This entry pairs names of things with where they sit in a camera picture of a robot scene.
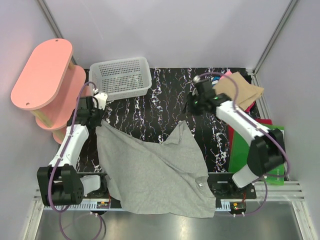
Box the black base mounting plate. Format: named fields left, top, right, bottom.
left=74, top=172, right=257, bottom=212

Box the red folder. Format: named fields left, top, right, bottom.
left=228, top=118, right=273, bottom=150

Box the white plastic basket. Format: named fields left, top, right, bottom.
left=88, top=57, right=152, bottom=102

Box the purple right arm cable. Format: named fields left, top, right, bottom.
left=198, top=71, right=292, bottom=217

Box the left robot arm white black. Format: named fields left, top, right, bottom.
left=36, top=93, right=108, bottom=210

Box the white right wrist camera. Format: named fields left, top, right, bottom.
left=192, top=75, right=202, bottom=84

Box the grey t-shirt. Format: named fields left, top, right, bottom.
left=95, top=121, right=216, bottom=218

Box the pink two-tier shelf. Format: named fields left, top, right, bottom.
left=10, top=38, right=92, bottom=144

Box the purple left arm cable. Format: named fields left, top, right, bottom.
left=47, top=81, right=107, bottom=240

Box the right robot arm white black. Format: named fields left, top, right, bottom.
left=184, top=78, right=286, bottom=199

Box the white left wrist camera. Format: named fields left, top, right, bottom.
left=93, top=92, right=108, bottom=110

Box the tan folded t-shirt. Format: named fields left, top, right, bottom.
left=213, top=72, right=264, bottom=112

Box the white slotted cable duct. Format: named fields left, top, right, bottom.
left=43, top=199, right=232, bottom=211

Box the green plastic folder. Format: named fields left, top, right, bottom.
left=228, top=126, right=285, bottom=186

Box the pink cloth in pile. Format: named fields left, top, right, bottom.
left=221, top=70, right=232, bottom=78

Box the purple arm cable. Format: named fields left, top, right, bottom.
left=47, top=81, right=107, bottom=240
left=198, top=71, right=292, bottom=217

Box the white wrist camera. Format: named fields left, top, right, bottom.
left=192, top=75, right=202, bottom=84
left=93, top=92, right=108, bottom=110

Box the blue white cloth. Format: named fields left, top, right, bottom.
left=211, top=76, right=220, bottom=87

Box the aluminium frame rail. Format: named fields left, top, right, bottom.
left=33, top=180, right=305, bottom=202

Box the black marble pattern mat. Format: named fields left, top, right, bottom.
left=48, top=67, right=266, bottom=181

